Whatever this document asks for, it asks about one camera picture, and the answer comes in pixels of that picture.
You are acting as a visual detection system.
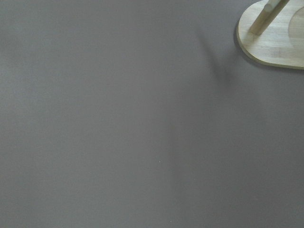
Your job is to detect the wooden cup storage rack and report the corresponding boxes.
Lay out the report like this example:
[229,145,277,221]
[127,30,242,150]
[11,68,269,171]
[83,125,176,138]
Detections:
[237,0,304,70]

